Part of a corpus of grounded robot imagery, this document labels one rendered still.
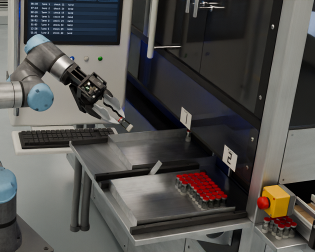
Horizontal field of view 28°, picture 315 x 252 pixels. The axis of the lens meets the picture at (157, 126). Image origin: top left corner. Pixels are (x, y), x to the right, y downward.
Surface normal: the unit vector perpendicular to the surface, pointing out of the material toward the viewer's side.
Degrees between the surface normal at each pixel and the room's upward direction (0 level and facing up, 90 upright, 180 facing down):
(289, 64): 90
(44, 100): 90
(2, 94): 65
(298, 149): 90
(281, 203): 90
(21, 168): 0
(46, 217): 0
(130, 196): 0
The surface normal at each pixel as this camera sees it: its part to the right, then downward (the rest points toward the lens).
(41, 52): -0.11, -0.07
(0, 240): 0.40, 0.11
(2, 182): 0.15, -0.85
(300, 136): 0.40, 0.40
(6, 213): 0.68, 0.36
